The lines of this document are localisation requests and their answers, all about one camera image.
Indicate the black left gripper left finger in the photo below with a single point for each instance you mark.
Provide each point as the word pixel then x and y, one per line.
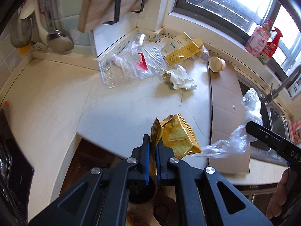
pixel 100 197

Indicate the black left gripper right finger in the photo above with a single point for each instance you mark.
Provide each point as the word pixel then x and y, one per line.
pixel 204 196

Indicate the clear plastic bag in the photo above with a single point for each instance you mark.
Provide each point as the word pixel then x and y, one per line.
pixel 239 140

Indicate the yellow sandwich cracker bag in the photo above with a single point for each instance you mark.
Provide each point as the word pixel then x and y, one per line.
pixel 175 133

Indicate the round black trash bin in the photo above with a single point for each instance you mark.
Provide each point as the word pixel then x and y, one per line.
pixel 140 195

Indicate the chrome kitchen faucet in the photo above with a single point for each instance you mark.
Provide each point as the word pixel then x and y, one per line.
pixel 275 92

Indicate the right hand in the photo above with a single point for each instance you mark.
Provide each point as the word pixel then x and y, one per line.
pixel 274 207

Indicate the stainless steel sink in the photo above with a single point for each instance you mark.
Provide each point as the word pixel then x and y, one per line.
pixel 273 118

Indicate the brown cardboard sheet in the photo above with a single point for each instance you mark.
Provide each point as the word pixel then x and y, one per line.
pixel 227 114

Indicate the black stove top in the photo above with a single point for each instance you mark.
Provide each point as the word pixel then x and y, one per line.
pixel 16 178

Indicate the red spray bottle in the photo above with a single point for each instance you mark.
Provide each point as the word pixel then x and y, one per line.
pixel 270 48

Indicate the pink soap refill pouch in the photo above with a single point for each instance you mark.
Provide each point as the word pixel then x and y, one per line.
pixel 258 40

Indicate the crumpled white paper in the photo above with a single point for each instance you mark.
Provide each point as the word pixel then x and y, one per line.
pixel 179 79

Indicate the red label card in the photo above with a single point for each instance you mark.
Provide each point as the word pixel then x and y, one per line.
pixel 141 64

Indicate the clear plastic clamshell tray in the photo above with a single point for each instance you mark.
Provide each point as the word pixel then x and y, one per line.
pixel 120 68

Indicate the yellow gold cardboard box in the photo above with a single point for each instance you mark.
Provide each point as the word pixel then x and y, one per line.
pixel 181 48

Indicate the hanging metal ladle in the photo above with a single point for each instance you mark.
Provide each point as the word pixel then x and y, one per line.
pixel 57 40

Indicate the white hanging spoon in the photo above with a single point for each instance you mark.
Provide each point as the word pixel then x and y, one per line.
pixel 27 9

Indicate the window frame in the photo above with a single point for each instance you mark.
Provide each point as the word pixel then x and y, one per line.
pixel 239 18

